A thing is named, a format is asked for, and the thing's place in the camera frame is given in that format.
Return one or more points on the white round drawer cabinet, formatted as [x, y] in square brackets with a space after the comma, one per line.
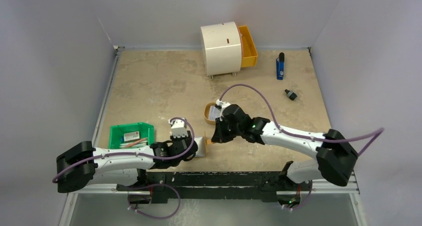
[222, 48]

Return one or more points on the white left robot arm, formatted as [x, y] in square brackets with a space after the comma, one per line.
[84, 165]

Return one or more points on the orange leather card holder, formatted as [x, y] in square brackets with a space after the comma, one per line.
[202, 142]

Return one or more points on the red pencil in bin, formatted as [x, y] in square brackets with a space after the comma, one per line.
[140, 141]

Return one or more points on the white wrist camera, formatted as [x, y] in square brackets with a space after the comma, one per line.
[178, 128]
[219, 104]

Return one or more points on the green plastic bin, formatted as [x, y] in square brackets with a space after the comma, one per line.
[116, 131]

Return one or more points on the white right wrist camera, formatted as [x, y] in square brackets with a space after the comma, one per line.
[219, 104]

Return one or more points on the orange open drawer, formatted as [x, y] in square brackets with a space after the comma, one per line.
[249, 52]

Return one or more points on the small box in bin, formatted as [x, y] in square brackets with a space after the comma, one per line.
[130, 136]

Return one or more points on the small black knob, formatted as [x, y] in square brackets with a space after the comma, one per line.
[290, 94]

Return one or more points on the orange oval tray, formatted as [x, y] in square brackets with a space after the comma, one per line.
[206, 111]

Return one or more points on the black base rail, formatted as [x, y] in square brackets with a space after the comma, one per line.
[266, 186]

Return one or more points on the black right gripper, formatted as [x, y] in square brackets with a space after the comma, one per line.
[217, 132]

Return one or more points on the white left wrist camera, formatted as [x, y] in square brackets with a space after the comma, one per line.
[178, 128]

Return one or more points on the blue black marker pen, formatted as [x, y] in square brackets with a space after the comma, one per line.
[280, 65]

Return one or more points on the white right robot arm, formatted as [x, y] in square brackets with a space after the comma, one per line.
[331, 157]

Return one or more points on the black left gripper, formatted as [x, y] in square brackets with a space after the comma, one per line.
[173, 139]

